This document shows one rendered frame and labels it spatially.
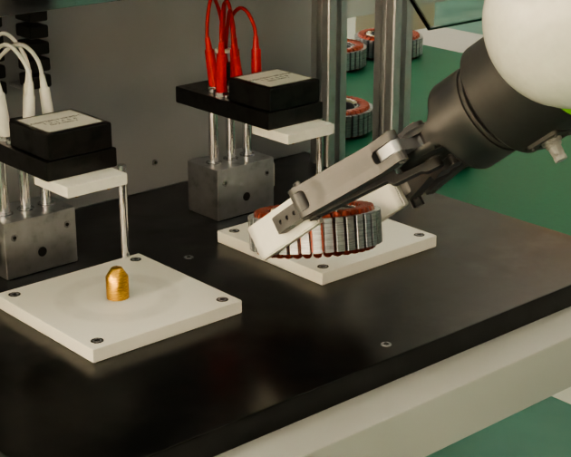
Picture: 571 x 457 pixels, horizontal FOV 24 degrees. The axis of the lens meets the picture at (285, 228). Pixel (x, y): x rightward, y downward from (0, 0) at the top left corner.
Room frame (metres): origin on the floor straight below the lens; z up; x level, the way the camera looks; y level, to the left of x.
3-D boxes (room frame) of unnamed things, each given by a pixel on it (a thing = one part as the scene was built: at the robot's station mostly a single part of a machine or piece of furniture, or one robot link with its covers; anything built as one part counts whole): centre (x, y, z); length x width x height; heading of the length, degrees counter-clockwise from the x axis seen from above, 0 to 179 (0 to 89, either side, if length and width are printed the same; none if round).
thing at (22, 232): (1.14, 0.24, 0.80); 0.08 x 0.05 x 0.06; 131
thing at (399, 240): (1.19, -0.04, 0.78); 0.15 x 0.15 x 0.01; 41
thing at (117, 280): (1.03, 0.14, 0.80); 0.02 x 0.02 x 0.03
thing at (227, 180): (1.30, 0.06, 0.80); 0.08 x 0.05 x 0.06; 131
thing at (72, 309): (1.03, 0.14, 0.78); 0.15 x 0.15 x 0.01; 41
